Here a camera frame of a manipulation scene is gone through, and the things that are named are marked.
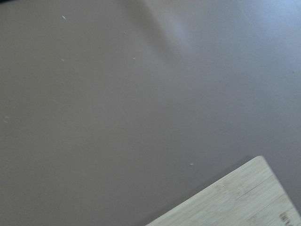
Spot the bamboo cutting board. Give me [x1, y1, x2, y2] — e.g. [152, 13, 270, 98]
[149, 156, 301, 226]

